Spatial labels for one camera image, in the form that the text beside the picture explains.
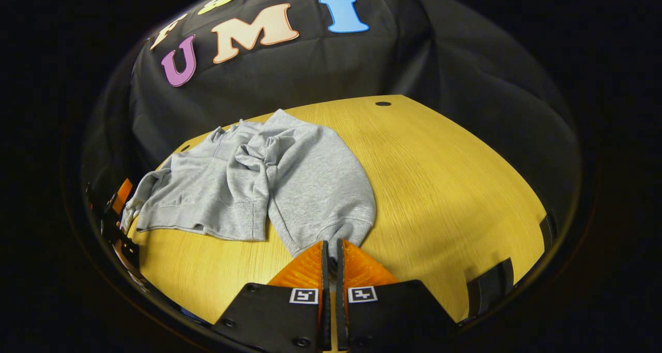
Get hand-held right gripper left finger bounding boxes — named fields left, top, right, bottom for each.
left=211, top=240, right=332, bottom=352

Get black backdrop cloth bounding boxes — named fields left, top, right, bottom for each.
left=80, top=0, right=582, bottom=224

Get grey sweatshirt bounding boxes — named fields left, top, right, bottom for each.
left=120, top=109, right=377, bottom=260

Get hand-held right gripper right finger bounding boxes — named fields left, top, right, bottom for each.
left=336, top=239, right=459, bottom=352

